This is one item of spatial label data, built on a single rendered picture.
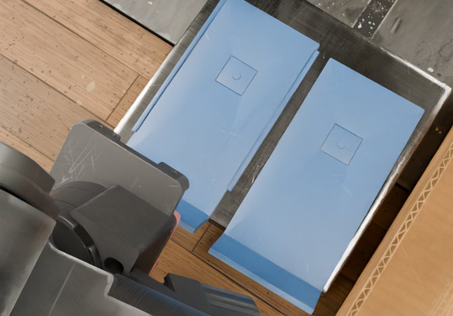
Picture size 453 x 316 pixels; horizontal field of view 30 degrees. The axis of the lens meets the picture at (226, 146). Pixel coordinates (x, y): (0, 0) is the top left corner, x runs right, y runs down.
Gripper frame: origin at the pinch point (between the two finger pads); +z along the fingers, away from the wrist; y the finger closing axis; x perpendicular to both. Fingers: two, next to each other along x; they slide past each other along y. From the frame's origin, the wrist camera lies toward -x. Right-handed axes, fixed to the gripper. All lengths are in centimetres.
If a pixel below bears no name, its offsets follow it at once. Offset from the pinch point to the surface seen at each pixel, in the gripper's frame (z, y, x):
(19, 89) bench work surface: 4.4, -0.3, 12.0
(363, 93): 7.6, 10.7, -8.0
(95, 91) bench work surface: 5.6, 2.0, 7.6
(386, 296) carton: 4.1, 0.9, -15.8
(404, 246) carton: 5.8, 3.8, -15.2
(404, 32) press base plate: 12.8, 15.0, -8.1
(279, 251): 1.8, 0.6, -8.6
